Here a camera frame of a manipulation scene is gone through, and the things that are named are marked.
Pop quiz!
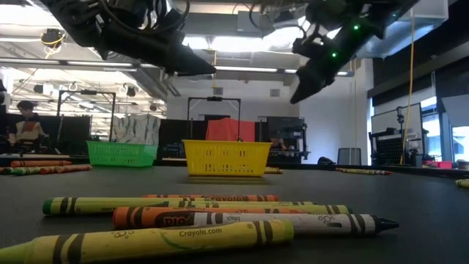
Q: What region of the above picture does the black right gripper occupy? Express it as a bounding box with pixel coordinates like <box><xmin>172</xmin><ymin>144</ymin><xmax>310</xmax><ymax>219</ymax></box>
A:
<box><xmin>289</xmin><ymin>0</ymin><xmax>384</xmax><ymax>105</ymax></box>

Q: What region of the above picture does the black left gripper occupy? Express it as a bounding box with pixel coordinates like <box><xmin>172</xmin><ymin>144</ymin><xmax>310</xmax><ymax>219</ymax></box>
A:
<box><xmin>97</xmin><ymin>0</ymin><xmax>217</xmax><ymax>77</ymax></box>

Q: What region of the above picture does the yellow plastic basket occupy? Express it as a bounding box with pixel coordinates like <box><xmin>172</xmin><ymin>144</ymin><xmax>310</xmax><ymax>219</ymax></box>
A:
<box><xmin>182</xmin><ymin>139</ymin><xmax>273</xmax><ymax>177</ymax></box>

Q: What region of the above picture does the long ceiling light tube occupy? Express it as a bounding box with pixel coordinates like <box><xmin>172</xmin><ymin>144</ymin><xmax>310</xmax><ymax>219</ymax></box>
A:
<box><xmin>215</xmin><ymin>65</ymin><xmax>278</xmax><ymax>73</ymax></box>
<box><xmin>284</xmin><ymin>68</ymin><xmax>348</xmax><ymax>76</ymax></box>
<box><xmin>67</xmin><ymin>60</ymin><xmax>135</xmax><ymax>67</ymax></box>

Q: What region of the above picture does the black equipment rack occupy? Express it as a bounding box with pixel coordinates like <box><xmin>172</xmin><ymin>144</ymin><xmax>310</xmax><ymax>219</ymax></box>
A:
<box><xmin>258</xmin><ymin>116</ymin><xmax>311</xmax><ymax>164</ymax></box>

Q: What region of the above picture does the person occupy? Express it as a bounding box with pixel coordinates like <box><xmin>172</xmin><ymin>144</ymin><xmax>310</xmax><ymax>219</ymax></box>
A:
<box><xmin>7</xmin><ymin>99</ymin><xmax>48</xmax><ymax>153</ymax></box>
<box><xmin>270</xmin><ymin>137</ymin><xmax>289</xmax><ymax>151</ymax></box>

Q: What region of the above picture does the black partition panel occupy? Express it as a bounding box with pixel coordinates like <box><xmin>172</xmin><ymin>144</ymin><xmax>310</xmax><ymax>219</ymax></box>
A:
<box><xmin>60</xmin><ymin>115</ymin><xmax>92</xmax><ymax>155</ymax></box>
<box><xmin>159</xmin><ymin>119</ymin><xmax>206</xmax><ymax>147</ymax></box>

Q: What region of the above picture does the white patterned fabric sheet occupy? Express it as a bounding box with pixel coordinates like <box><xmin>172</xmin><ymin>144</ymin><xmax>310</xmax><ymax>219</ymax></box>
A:
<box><xmin>111</xmin><ymin>114</ymin><xmax>161</xmax><ymax>147</ymax></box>

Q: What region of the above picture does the red fabric panel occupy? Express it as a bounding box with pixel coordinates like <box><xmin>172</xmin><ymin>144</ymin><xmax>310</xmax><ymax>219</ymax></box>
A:
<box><xmin>205</xmin><ymin>117</ymin><xmax>256</xmax><ymax>142</ymax></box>

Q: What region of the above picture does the grey waste bin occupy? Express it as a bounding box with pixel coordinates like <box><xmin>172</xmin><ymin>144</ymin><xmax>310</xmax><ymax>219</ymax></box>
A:
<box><xmin>337</xmin><ymin>147</ymin><xmax>363</xmax><ymax>166</ymax></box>

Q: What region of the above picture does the grey framed board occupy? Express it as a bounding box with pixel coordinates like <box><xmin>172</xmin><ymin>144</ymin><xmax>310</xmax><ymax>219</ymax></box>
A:
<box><xmin>370</xmin><ymin>102</ymin><xmax>423</xmax><ymax>137</ymax></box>

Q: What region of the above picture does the green plastic basket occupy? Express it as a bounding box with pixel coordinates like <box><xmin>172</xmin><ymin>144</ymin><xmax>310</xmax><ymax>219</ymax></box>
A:
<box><xmin>86</xmin><ymin>140</ymin><xmax>159</xmax><ymax>169</ymax></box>

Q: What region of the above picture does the black ceiling-mounted device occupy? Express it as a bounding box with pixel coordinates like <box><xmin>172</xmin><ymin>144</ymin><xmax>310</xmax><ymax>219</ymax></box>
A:
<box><xmin>40</xmin><ymin>28</ymin><xmax>67</xmax><ymax>48</ymax></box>

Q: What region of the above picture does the black crayon white wrapper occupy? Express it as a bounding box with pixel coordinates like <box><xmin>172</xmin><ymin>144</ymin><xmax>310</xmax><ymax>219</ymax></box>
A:
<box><xmin>190</xmin><ymin>212</ymin><xmax>400</xmax><ymax>235</ymax></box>

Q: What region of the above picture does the red box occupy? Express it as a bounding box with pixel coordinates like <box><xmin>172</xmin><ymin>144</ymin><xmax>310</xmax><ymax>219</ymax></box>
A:
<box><xmin>425</xmin><ymin>160</ymin><xmax>454</xmax><ymax>169</ymax></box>

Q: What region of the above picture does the black rectangular frame stand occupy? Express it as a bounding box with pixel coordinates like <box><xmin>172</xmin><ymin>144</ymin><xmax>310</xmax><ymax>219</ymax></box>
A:
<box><xmin>56</xmin><ymin>89</ymin><xmax>117</xmax><ymax>142</ymax></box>
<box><xmin>187</xmin><ymin>96</ymin><xmax>242</xmax><ymax>142</ymax></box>

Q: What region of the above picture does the black wire rack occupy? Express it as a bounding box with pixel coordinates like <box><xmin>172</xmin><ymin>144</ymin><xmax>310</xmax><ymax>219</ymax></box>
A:
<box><xmin>369</xmin><ymin>128</ymin><xmax>422</xmax><ymax>166</ymax></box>

